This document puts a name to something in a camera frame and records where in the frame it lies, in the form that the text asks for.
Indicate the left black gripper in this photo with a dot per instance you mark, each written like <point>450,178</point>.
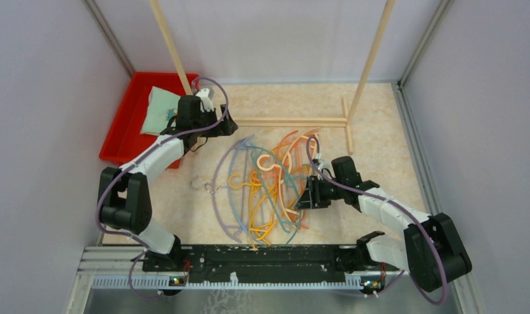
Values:
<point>227,127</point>

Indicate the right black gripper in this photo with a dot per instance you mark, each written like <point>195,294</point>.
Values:
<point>311,197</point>

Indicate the teal hanger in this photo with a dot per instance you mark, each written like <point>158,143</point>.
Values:
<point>254,151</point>

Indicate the orange hanger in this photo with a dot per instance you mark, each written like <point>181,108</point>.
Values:
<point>286,190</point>
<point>291,147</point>

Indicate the cream hanger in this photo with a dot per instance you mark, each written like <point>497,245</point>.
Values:
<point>285,159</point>

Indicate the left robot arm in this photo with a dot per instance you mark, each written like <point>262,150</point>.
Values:
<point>124,206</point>

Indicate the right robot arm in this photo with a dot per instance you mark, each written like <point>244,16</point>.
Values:
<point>428,247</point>

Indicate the yellow hanger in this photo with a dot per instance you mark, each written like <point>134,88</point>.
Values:
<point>258,227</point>
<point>264,206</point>

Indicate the light green cloth pouch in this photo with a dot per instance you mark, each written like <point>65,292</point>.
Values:
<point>162,106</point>

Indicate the purple hanger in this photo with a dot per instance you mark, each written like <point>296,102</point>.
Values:
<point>216,208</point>

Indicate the wooden hanger rack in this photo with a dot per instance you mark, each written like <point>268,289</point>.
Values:
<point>268,122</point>

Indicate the red plastic tray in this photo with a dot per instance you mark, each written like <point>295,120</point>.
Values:
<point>124,140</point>

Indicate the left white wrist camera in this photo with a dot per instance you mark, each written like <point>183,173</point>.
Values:
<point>205,95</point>

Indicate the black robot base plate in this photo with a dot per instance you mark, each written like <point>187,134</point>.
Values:
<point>276,264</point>

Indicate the grey cable duct rail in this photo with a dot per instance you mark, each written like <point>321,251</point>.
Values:
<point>121,266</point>

